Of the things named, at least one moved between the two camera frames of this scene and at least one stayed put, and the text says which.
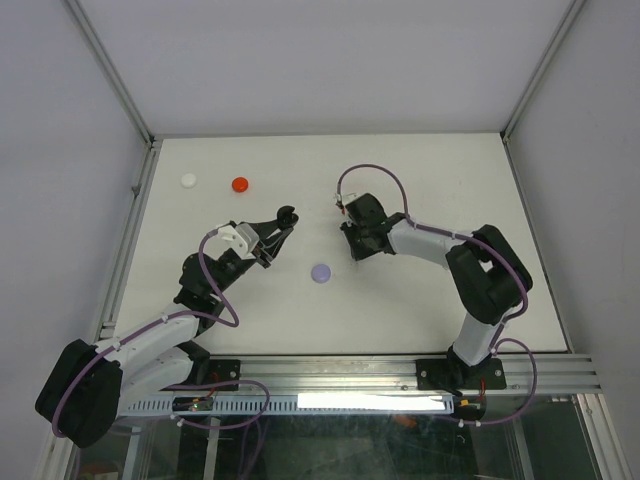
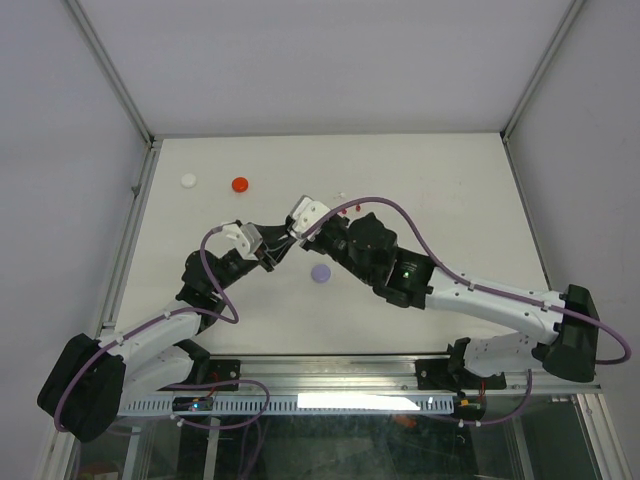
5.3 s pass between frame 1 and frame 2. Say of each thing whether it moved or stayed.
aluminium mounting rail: stayed
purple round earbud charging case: stayed
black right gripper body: moved
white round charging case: stayed
